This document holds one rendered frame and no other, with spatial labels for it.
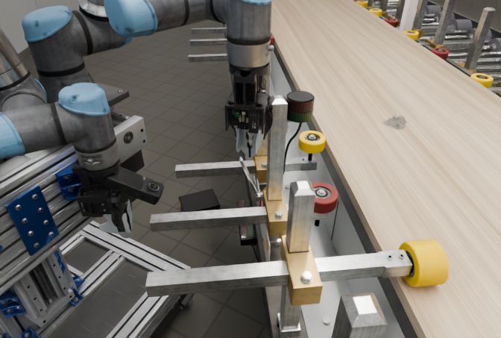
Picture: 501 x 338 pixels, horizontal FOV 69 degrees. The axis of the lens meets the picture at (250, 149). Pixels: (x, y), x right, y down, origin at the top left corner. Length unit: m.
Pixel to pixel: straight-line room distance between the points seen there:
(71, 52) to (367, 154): 0.83
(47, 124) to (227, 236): 1.47
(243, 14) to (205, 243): 1.55
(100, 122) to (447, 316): 0.69
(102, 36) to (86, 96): 0.42
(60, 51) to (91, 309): 0.99
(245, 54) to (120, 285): 1.23
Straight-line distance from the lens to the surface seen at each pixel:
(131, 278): 1.67
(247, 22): 0.61
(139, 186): 0.77
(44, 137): 0.69
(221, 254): 1.95
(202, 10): 0.66
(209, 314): 1.76
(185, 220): 0.90
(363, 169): 1.02
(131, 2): 0.59
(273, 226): 0.89
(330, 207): 0.90
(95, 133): 0.70
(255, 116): 0.65
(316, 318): 1.03
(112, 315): 1.59
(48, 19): 1.03
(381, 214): 0.90
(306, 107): 0.78
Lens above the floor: 1.49
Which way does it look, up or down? 34 degrees down
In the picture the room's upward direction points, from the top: straight up
